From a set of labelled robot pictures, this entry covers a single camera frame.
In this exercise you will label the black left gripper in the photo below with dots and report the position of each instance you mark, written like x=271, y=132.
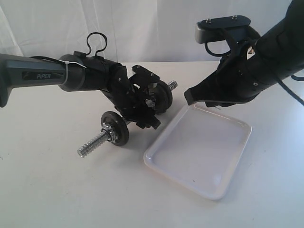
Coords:
x=132, y=103

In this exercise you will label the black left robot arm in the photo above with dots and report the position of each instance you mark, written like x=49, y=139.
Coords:
x=77, y=72

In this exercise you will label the white backdrop curtain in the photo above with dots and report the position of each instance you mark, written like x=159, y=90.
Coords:
x=131, y=30

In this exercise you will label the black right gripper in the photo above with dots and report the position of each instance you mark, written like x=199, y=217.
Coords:
x=240, y=78

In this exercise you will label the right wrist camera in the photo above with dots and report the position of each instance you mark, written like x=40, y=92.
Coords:
x=236, y=27

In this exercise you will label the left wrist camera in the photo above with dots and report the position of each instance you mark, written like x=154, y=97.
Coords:
x=143, y=77

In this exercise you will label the white rectangular plastic tray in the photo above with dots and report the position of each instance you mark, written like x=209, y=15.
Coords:
x=199, y=149

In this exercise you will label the silver threaded dumbbell bar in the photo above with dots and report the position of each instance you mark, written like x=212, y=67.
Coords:
x=103, y=137

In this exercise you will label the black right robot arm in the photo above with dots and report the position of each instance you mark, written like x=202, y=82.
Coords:
x=289, y=33

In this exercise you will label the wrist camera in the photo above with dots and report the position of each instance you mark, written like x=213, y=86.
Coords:
x=236, y=27
x=143, y=77

